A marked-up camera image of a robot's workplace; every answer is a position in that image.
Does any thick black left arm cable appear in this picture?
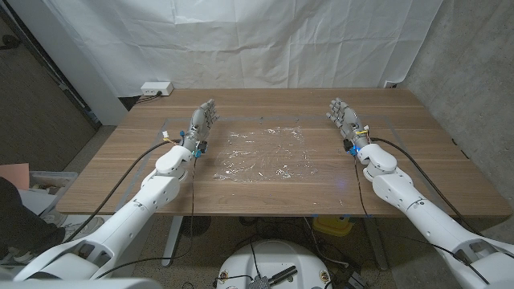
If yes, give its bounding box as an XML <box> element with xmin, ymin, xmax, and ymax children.
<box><xmin>63</xmin><ymin>139</ymin><xmax>182</xmax><ymax>244</ymax></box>

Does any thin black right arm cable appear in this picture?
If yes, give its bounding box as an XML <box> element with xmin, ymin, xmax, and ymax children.
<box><xmin>353</xmin><ymin>155</ymin><xmax>373</xmax><ymax>220</ymax></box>

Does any yellow object under table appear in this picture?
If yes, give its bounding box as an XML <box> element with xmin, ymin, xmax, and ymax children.
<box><xmin>312</xmin><ymin>215</ymin><xmax>354</xmax><ymax>238</ymax></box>

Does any black round floor object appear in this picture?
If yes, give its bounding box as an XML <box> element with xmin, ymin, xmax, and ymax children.
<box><xmin>179</xmin><ymin>215</ymin><xmax>212</xmax><ymax>238</ymax></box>

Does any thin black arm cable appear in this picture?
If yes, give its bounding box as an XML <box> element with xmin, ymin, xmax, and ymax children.
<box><xmin>353</xmin><ymin>155</ymin><xmax>373</xmax><ymax>220</ymax></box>
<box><xmin>94</xmin><ymin>154</ymin><xmax>198</xmax><ymax>280</ymax></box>

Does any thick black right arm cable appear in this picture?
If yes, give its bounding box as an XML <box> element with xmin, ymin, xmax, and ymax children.
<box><xmin>369</xmin><ymin>136</ymin><xmax>485</xmax><ymax>238</ymax></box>

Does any grey sneaker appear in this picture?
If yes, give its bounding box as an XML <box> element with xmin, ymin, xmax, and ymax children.
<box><xmin>39</xmin><ymin>215</ymin><xmax>106</xmax><ymax>242</ymax></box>

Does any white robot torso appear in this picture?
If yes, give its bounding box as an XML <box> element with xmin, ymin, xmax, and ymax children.
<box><xmin>215</xmin><ymin>239</ymin><xmax>332</xmax><ymax>289</ymax></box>

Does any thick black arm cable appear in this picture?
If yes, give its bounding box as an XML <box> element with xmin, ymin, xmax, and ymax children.
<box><xmin>63</xmin><ymin>139</ymin><xmax>182</xmax><ymax>244</ymax></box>
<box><xmin>369</xmin><ymin>136</ymin><xmax>485</xmax><ymax>238</ymax></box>

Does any clear plastic storage bin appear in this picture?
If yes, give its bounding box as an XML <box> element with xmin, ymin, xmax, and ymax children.
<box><xmin>28</xmin><ymin>170</ymin><xmax>80</xmax><ymax>218</ymax></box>

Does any clear plastic wrap sheet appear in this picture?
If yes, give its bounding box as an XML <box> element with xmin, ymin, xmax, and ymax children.
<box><xmin>212</xmin><ymin>126</ymin><xmax>318</xmax><ymax>184</ymax></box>

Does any black tool on torso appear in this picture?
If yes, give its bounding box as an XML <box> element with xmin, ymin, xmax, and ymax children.
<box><xmin>267</xmin><ymin>265</ymin><xmax>299</xmax><ymax>287</ymax></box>

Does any orange flat board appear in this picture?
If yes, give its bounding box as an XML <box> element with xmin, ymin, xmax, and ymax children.
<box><xmin>0</xmin><ymin>162</ymin><xmax>31</xmax><ymax>191</ymax></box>

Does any person in dark trousers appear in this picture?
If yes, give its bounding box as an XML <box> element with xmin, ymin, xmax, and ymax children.
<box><xmin>0</xmin><ymin>176</ymin><xmax>67</xmax><ymax>262</ymax></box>

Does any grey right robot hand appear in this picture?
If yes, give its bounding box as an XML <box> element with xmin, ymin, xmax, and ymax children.
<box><xmin>325</xmin><ymin>97</ymin><xmax>373</xmax><ymax>152</ymax></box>

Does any black power strip cable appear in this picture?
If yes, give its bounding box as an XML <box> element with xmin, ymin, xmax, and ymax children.
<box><xmin>134</xmin><ymin>91</ymin><xmax>164</xmax><ymax>106</ymax></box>

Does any grey table leg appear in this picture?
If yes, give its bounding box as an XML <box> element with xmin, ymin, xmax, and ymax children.
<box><xmin>363</xmin><ymin>216</ymin><xmax>390</xmax><ymax>272</ymax></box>

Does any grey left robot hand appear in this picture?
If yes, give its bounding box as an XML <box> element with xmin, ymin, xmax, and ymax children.
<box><xmin>179</xmin><ymin>98</ymin><xmax>221</xmax><ymax>153</ymax></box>

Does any grey floor power strip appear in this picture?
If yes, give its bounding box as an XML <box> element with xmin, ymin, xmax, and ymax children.
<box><xmin>333</xmin><ymin>267</ymin><xmax>369</xmax><ymax>289</ymax></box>

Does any white table leg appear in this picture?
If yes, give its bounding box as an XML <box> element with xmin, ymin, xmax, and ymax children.
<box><xmin>161</xmin><ymin>215</ymin><xmax>184</xmax><ymax>268</ymax></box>

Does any white wrinkled backdrop cloth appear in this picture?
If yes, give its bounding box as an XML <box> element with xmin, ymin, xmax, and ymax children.
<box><xmin>42</xmin><ymin>0</ymin><xmax>445</xmax><ymax>98</ymax></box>

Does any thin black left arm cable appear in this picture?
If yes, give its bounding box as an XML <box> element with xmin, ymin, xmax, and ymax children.
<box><xmin>94</xmin><ymin>154</ymin><xmax>198</xmax><ymax>280</ymax></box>

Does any white power strip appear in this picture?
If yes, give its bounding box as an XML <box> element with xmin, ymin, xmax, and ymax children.
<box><xmin>140</xmin><ymin>81</ymin><xmax>174</xmax><ymax>97</ymax></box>

